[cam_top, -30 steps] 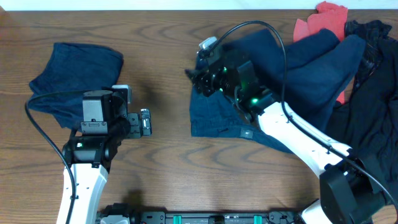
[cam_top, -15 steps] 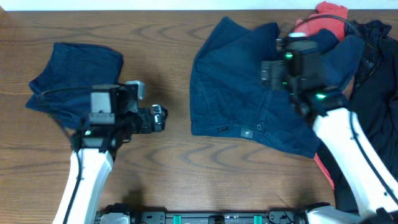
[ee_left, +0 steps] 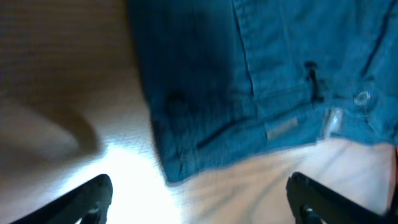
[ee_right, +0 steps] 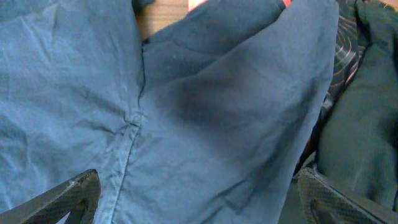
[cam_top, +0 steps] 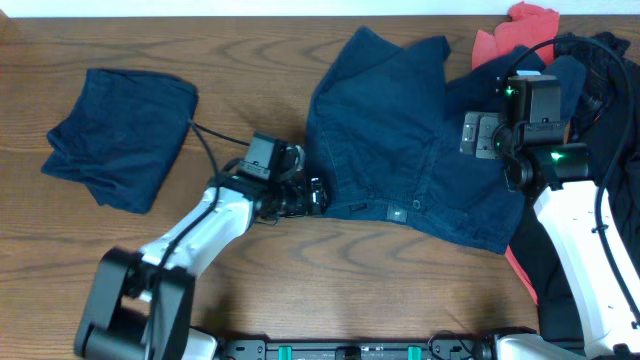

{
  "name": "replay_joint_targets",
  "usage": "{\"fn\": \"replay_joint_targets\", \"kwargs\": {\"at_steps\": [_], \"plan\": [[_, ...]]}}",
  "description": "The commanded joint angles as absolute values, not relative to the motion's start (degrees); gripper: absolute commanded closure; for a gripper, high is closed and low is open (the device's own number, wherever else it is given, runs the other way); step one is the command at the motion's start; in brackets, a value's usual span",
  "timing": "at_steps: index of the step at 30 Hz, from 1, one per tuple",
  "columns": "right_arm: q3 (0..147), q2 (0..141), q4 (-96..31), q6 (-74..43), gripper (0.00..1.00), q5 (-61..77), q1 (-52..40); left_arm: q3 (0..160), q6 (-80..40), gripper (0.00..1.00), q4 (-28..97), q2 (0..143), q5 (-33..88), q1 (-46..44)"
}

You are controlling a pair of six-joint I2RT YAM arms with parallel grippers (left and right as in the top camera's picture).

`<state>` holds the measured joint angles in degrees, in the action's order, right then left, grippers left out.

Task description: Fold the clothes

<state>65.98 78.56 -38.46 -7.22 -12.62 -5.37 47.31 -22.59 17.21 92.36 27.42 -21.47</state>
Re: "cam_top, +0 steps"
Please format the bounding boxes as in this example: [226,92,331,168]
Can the folded navy cloth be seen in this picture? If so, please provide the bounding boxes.
[41,68,199,214]

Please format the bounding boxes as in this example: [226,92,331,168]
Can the black garment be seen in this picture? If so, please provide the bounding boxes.
[509,42,639,341]

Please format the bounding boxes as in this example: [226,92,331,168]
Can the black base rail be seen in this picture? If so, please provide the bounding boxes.
[213,336,495,360]

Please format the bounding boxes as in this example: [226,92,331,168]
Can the red printed shirt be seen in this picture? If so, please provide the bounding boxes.
[471,2,560,70]

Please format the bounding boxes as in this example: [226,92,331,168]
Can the dark blue denim shorts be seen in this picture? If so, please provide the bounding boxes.
[306,27,586,254]

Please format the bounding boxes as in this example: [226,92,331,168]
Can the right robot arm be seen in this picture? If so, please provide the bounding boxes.
[460,112,639,359]

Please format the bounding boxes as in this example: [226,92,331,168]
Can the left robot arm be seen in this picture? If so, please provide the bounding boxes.
[73,141,326,359]

